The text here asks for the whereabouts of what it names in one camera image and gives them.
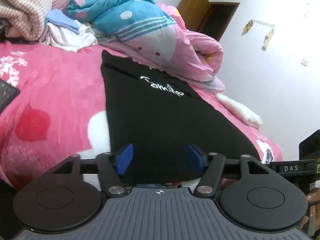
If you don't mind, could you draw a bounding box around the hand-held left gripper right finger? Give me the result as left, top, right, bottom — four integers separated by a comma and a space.
187, 144, 277, 198

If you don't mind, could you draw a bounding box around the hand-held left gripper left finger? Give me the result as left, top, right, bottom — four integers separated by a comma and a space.
51, 144, 134, 198

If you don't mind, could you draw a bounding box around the black printed t-shirt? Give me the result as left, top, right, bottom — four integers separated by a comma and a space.
101, 50, 262, 184

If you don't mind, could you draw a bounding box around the person's right hand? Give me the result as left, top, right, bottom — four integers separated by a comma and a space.
307, 189, 320, 207

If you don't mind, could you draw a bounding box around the white folded towel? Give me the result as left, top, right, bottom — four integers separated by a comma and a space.
216, 93, 263, 127

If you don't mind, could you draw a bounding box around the pink floral blanket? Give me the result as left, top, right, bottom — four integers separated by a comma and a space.
0, 41, 283, 190

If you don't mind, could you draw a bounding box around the crumpled white shirt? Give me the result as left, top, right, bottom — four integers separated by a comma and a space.
40, 20, 98, 53

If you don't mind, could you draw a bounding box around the pink and blue quilt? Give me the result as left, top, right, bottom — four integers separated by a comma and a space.
51, 0, 225, 94

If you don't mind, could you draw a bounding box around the wooden door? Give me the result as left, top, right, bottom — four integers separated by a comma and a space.
176, 0, 240, 42

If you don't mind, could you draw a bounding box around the light blue cloth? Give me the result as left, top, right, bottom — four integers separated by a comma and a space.
45, 9, 80, 34

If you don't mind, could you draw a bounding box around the beige checkered cloth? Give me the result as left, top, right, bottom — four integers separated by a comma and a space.
0, 0, 53, 42

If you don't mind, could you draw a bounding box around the white wall hook rack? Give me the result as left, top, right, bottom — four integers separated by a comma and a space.
251, 19, 275, 28

